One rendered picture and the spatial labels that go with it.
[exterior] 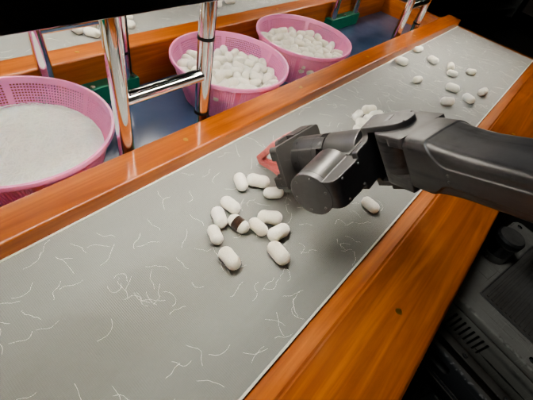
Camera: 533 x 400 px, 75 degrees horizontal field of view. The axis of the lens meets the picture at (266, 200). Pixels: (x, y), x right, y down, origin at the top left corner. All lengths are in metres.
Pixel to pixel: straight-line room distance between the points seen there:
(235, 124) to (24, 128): 0.34
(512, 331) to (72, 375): 0.88
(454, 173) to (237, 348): 0.28
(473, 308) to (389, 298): 0.51
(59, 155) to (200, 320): 0.34
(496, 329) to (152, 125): 0.87
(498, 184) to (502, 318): 0.71
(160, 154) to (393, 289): 0.38
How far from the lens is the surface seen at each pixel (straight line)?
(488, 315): 0.98
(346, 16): 1.47
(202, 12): 0.56
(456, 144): 0.36
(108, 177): 0.53
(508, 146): 0.34
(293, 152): 0.49
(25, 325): 0.45
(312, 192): 0.40
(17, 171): 0.61
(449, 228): 0.61
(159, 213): 0.51
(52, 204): 0.51
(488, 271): 1.07
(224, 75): 0.83
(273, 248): 0.46
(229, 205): 0.50
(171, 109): 0.81
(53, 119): 0.69
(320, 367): 0.41
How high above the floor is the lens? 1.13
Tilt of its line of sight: 46 degrees down
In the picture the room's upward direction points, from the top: 16 degrees clockwise
